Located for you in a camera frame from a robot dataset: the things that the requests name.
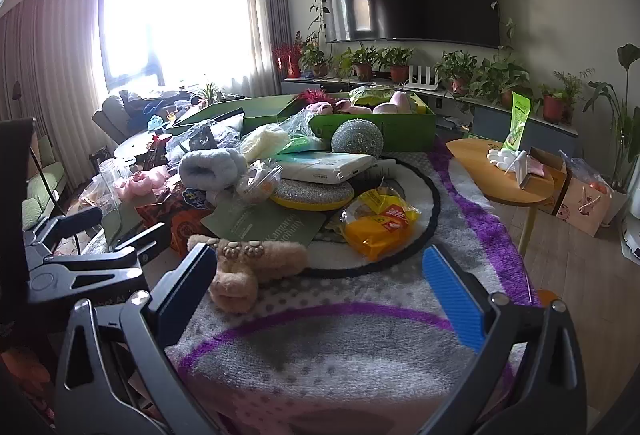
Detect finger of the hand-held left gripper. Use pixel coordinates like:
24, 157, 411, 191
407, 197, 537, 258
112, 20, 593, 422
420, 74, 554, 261
25, 222, 173, 311
22, 206, 104, 261

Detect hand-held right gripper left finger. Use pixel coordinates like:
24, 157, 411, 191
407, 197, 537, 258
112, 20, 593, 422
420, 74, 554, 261
54, 242, 218, 435

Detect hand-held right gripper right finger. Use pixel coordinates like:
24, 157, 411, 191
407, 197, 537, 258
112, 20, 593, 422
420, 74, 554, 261
420, 244, 588, 435

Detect beige plush toy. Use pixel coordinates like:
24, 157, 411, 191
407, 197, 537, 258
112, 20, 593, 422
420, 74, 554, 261
186, 234, 310, 313

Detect green spouted pouch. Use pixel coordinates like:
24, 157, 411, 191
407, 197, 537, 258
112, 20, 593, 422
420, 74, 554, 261
202, 198, 328, 248

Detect yellow snack packet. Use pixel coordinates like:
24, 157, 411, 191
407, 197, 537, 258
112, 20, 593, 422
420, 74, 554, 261
340, 188, 423, 261

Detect light blue fuzzy headband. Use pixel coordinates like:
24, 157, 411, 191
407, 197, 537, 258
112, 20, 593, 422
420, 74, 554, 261
178, 148, 248, 191

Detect green cardboard box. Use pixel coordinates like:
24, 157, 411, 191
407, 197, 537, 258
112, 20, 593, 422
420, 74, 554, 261
167, 90, 438, 153

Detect person's left forearm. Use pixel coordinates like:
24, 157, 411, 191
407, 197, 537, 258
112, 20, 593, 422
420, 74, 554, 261
0, 350, 53, 421

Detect green sofa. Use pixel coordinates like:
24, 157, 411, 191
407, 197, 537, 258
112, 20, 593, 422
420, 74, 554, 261
20, 135, 68, 231

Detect orange snack bag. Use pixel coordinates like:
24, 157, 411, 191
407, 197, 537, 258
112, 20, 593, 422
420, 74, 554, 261
135, 188, 221, 256

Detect clear plastic jar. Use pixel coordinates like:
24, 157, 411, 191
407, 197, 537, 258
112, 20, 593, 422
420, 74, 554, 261
97, 158, 136, 208

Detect pink fabric flowers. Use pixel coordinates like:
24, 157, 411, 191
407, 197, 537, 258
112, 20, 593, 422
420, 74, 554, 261
114, 165, 171, 198

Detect round dark coffee table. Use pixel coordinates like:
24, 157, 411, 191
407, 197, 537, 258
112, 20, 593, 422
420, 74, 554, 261
112, 130, 171, 161

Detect beige curtain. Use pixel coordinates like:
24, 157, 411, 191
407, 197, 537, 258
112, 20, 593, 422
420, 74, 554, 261
0, 0, 108, 196

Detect grey sofa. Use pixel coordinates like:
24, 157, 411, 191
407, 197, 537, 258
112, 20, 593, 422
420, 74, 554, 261
92, 88, 201, 141

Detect clear plastic container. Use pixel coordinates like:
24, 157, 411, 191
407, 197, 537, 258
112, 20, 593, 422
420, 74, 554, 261
235, 162, 283, 206

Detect wooden side table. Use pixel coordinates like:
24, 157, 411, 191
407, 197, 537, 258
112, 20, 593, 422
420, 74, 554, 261
445, 138, 556, 256

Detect black item in plastic bag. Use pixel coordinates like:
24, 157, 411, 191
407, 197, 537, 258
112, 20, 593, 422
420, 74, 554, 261
165, 118, 246, 161

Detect purple grey plush blanket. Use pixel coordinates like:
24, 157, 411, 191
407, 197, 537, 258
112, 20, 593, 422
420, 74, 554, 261
165, 150, 541, 435

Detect round silver yellow sponge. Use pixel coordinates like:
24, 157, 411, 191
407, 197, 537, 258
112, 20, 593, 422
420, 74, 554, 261
270, 178, 357, 212

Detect white hand-shaped holder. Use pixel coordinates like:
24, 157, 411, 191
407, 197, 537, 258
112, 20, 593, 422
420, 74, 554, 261
486, 148, 526, 176

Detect cream sponge in plastic bag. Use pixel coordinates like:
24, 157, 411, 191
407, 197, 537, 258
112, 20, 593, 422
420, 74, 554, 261
240, 108, 321, 161

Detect paper gift bag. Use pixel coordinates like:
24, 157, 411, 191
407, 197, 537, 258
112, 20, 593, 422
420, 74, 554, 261
555, 158, 616, 238

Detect white tissue pack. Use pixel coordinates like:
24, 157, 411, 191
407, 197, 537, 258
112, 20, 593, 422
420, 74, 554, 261
272, 150, 378, 183

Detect window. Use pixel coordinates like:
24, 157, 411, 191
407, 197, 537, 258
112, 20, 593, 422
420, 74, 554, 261
97, 0, 166, 88

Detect spider plant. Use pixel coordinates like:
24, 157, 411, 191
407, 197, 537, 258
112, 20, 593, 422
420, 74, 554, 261
192, 82, 223, 108

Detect grey television cabinet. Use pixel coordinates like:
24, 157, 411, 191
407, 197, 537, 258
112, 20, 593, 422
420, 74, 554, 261
282, 75, 581, 156

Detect white floor appliance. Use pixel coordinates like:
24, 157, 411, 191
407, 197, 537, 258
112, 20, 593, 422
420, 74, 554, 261
617, 210, 640, 266

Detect silver scouring ball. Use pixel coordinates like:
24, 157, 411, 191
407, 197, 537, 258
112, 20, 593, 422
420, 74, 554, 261
331, 118, 386, 155

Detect green standing packet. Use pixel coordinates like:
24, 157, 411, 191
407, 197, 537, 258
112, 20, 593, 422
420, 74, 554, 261
502, 91, 536, 153

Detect pink plush toy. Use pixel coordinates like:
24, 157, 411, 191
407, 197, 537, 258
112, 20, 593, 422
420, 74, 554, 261
372, 90, 418, 115

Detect green snack packet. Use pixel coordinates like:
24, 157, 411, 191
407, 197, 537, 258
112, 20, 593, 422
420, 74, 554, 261
347, 85, 401, 108

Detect white router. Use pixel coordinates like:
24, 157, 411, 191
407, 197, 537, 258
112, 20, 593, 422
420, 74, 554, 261
406, 64, 441, 91

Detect potted green plant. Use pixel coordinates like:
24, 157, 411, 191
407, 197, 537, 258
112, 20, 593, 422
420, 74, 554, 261
537, 70, 596, 126
472, 58, 533, 111
297, 40, 331, 78
345, 42, 381, 83
434, 49, 481, 96
377, 46, 416, 85

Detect tall leafy floor plant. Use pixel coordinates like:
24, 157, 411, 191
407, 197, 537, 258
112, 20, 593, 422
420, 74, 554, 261
582, 42, 640, 196

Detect red flower plant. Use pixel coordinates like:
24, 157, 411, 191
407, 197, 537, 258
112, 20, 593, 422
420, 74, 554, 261
272, 32, 306, 78

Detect sheer white curtain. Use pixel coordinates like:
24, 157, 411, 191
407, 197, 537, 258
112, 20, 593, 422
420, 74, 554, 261
150, 0, 286, 96

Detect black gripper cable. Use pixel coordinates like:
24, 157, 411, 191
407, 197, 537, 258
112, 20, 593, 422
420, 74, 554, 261
27, 148, 68, 218

